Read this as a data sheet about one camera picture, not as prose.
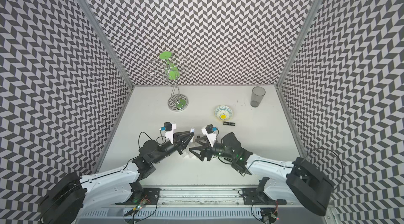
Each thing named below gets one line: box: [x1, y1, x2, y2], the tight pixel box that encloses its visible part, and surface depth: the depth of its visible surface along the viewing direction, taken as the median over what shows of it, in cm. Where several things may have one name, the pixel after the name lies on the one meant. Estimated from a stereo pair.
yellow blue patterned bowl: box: [214, 104, 234, 122], surface depth 104 cm
